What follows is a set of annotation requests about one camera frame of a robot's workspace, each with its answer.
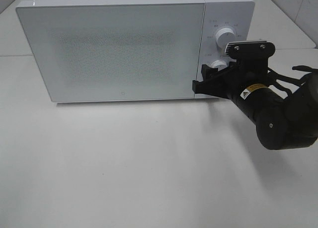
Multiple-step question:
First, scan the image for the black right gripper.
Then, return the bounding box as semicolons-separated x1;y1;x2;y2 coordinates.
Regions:
192;59;268;101

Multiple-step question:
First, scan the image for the white microwave knob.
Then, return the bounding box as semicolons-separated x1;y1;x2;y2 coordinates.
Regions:
211;60;228;70
215;27;236;48

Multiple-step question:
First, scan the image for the white microwave door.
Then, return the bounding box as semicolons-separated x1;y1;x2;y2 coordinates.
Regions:
16;3;204;103

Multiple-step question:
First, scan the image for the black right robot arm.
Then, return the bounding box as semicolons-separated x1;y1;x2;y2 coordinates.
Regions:
192;60;318;150

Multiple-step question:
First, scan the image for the white microwave oven body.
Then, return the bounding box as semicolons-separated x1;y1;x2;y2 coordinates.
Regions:
15;0;256;105

